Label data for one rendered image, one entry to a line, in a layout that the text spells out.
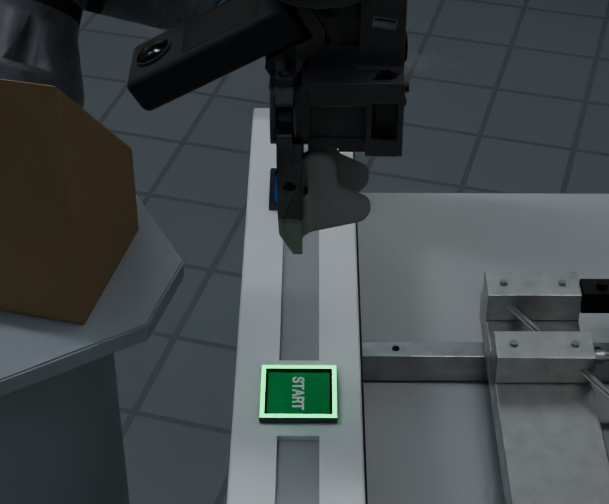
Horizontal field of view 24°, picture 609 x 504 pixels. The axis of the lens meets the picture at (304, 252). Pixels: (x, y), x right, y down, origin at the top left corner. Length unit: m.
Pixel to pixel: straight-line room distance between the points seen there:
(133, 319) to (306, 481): 0.40
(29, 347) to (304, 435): 0.38
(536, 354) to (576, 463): 0.10
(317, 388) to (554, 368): 0.23
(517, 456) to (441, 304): 0.27
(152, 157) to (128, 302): 1.70
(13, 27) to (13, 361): 0.30
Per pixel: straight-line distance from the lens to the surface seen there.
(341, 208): 0.93
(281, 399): 1.06
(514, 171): 3.03
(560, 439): 1.17
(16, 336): 1.36
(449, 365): 1.28
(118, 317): 1.36
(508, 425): 1.17
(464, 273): 1.41
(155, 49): 0.90
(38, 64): 1.29
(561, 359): 1.19
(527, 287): 1.26
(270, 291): 1.16
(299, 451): 1.03
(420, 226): 1.47
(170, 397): 2.48
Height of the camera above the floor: 1.69
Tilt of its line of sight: 37 degrees down
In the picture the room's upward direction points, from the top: straight up
